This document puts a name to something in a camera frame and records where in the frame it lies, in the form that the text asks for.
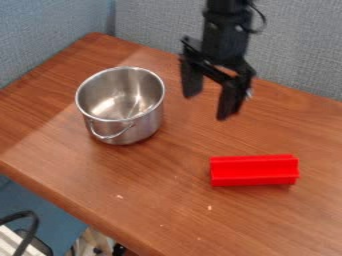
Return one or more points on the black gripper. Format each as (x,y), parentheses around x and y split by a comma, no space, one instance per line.
(216,57)

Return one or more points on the red plastic block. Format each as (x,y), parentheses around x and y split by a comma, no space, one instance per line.
(254,170)

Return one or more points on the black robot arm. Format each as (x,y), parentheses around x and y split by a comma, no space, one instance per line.
(237,6)

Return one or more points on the metal pot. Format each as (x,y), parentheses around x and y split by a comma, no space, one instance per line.
(120,102)

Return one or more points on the black chair frame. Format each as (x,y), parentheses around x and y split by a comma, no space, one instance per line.
(21,242)

